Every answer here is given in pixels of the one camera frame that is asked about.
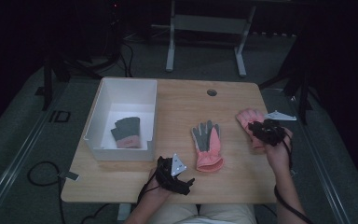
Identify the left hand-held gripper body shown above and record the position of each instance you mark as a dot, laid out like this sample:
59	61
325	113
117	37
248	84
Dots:
172	177

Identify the pink glove gray palm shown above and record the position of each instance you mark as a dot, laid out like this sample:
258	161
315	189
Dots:
207	146

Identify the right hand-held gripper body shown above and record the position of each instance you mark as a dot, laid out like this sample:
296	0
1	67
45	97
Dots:
273	132

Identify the white table leg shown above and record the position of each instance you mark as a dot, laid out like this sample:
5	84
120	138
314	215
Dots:
123	211

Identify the white metal desk frame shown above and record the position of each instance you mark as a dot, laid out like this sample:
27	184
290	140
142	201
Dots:
209	24

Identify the person's right hand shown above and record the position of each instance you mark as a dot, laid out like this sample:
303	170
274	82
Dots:
278	155

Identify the gray fingerless glove pink cuff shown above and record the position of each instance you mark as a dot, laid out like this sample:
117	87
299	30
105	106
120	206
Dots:
129	129
114	133

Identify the white storage box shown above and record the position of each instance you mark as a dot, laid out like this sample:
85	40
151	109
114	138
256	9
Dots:
127	105

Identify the person's beige pants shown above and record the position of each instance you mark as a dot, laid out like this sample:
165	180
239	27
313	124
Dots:
205	214

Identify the pink glove cartoon print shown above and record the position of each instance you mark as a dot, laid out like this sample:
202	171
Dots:
248	115

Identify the metal floor rail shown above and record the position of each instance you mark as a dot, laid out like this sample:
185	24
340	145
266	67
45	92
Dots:
15	161
323	168

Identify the black tripod stand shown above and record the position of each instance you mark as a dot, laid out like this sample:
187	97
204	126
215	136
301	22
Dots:
298	84
60	70

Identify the person's left hand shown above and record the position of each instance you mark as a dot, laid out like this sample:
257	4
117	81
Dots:
155	189

